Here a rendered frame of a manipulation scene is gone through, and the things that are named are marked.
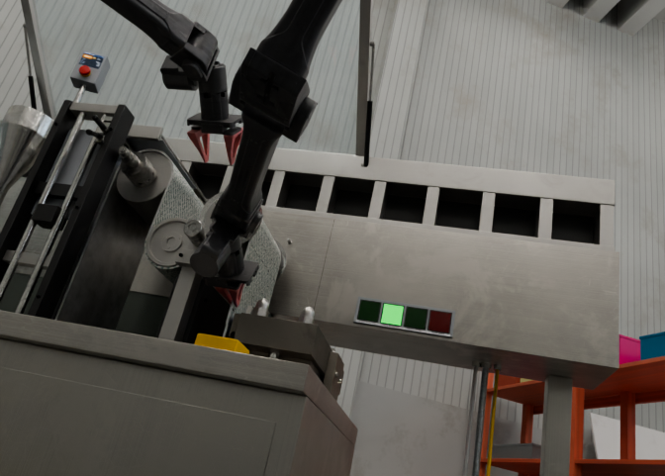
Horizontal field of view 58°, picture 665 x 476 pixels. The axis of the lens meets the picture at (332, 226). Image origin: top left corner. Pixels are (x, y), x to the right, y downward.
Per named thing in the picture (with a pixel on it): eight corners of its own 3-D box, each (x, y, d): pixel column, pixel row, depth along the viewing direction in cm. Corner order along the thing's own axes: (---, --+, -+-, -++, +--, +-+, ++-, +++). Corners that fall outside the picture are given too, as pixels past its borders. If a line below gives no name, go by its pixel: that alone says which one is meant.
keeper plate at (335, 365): (319, 402, 126) (330, 351, 130) (326, 410, 135) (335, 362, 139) (331, 404, 125) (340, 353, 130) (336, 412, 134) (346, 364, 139)
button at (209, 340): (192, 346, 93) (197, 332, 94) (207, 357, 100) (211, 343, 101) (234, 354, 92) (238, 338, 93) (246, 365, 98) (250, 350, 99)
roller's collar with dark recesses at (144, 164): (116, 173, 138) (126, 149, 141) (128, 186, 143) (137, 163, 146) (141, 176, 137) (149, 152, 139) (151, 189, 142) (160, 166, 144)
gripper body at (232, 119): (232, 132, 120) (230, 95, 117) (186, 128, 123) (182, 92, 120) (244, 124, 126) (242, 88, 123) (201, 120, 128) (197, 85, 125)
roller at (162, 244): (138, 261, 132) (155, 214, 137) (180, 300, 155) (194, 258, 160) (187, 269, 130) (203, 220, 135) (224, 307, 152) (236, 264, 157)
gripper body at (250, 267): (248, 288, 119) (244, 258, 115) (202, 281, 121) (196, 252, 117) (260, 269, 124) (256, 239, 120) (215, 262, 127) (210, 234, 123)
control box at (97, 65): (67, 73, 160) (81, 45, 165) (73, 87, 166) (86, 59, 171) (93, 80, 161) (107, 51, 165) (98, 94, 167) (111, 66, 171)
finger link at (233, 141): (235, 170, 123) (232, 126, 120) (203, 167, 125) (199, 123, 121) (247, 160, 129) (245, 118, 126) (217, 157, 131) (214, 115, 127)
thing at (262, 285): (225, 324, 123) (248, 242, 131) (254, 352, 144) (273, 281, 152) (227, 324, 123) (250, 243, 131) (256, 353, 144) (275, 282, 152)
